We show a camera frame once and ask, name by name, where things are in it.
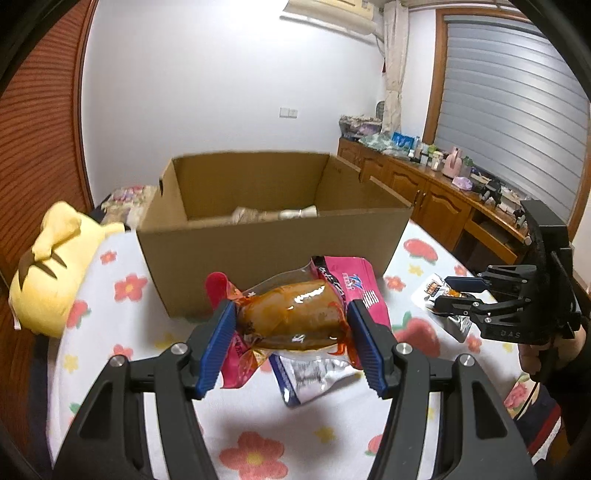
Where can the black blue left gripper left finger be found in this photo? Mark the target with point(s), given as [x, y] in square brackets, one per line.
[107, 438]

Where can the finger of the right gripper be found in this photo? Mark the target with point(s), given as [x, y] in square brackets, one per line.
[461, 306]
[467, 284]

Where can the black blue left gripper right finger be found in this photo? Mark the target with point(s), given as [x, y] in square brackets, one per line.
[477, 439]

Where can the pink snack packet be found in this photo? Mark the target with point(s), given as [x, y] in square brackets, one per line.
[352, 277]

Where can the orange braised meat packet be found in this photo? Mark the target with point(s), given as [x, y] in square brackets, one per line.
[301, 318]

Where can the blue white snack packet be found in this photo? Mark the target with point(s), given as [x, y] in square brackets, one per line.
[301, 382]

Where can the clear wafer pack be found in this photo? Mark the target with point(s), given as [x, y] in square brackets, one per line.
[243, 215]

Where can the white red snack pouch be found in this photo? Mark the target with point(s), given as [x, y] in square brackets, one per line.
[307, 212]

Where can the person's right hand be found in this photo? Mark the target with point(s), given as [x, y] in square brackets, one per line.
[536, 360]

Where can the wooden sideboard cabinet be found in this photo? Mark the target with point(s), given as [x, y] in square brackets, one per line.
[474, 231]

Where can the purple small box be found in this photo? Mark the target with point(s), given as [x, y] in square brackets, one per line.
[463, 183]

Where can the pink kettle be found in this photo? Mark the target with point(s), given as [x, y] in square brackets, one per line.
[453, 164]

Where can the yellow plush toy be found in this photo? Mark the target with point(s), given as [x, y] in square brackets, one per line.
[49, 273]

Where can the grey window blind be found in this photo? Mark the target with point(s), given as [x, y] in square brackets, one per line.
[513, 106]

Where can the brown cardboard box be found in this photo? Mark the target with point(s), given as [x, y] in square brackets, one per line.
[186, 232]

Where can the floral pillow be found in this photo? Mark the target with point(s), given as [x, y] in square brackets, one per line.
[127, 205]

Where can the beige curtain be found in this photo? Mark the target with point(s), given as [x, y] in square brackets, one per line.
[396, 37]

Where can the white air conditioner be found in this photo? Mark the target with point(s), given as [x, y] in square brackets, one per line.
[353, 15]

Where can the wooden slatted wardrobe door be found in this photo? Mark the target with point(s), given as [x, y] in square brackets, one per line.
[43, 44]

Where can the white wall switch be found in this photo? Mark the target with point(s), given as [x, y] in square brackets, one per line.
[288, 113]

